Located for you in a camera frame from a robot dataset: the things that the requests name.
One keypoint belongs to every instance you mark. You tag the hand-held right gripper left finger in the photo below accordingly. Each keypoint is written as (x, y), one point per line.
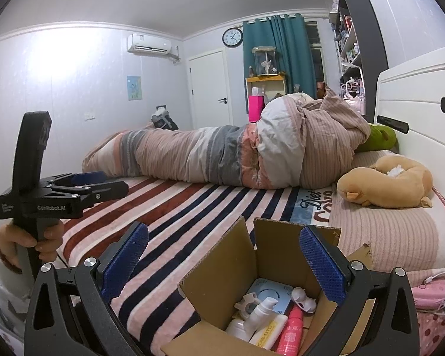
(126, 259)

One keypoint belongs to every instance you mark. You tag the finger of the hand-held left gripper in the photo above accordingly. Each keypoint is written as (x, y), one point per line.
(107, 191)
(89, 178)

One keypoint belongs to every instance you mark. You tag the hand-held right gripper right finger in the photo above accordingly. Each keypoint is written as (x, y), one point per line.
(322, 263)

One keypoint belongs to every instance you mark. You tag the white tape dispenser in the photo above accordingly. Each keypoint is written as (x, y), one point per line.
(304, 296)

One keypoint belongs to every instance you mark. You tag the light blue square device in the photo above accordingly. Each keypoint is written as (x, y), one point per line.
(278, 293)

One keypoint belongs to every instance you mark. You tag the red plastic bottle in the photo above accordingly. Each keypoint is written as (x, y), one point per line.
(291, 333)

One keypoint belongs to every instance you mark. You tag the white tube with yellow label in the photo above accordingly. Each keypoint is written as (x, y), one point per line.
(269, 335)

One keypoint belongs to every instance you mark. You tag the brown cardboard box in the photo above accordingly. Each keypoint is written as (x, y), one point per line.
(226, 263)

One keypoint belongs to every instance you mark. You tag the white pump bottle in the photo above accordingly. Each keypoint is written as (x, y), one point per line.
(241, 326)

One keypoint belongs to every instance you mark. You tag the person's left forearm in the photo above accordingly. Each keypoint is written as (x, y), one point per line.
(7, 285)

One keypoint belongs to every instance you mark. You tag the person's left hand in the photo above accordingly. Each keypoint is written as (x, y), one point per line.
(11, 244)

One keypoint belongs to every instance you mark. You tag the striped blanket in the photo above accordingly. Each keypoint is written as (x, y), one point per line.
(193, 207)

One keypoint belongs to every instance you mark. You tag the pink and grey quilt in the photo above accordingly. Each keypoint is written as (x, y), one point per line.
(193, 152)

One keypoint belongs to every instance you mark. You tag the yellow plush toy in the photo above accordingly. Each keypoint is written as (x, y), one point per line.
(393, 189)

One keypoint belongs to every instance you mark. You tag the pink pouch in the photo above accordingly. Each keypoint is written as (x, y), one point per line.
(430, 291)

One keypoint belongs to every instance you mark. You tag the pink polka dot cloth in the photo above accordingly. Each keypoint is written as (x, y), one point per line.
(439, 330)

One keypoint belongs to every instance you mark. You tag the green plush toy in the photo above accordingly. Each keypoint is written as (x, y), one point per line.
(380, 139)

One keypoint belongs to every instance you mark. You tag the white door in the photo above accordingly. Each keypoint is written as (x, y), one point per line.
(209, 89)

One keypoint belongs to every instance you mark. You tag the white air conditioner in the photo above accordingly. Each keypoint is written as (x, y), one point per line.
(148, 44)

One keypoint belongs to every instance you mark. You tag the pink gift bag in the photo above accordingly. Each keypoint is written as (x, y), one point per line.
(256, 109)

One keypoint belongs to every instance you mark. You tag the brown furry object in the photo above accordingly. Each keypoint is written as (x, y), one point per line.
(321, 89)

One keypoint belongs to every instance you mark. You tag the yellow shelf unit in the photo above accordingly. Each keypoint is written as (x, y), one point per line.
(265, 78)

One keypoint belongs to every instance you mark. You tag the glass display case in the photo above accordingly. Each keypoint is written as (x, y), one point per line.
(266, 61)

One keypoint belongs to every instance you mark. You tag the white bed headboard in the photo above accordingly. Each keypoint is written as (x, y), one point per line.
(419, 81)

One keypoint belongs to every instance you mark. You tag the window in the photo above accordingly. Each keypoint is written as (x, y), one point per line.
(315, 55)

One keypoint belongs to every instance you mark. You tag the teal curtain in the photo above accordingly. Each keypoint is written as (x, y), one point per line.
(293, 52)

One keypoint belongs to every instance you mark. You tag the dark bookshelf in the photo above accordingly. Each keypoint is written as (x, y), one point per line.
(371, 44)

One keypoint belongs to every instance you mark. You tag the blue wall poster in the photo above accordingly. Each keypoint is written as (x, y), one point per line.
(134, 88)

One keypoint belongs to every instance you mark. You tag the round wall clock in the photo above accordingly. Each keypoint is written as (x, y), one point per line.
(232, 37)

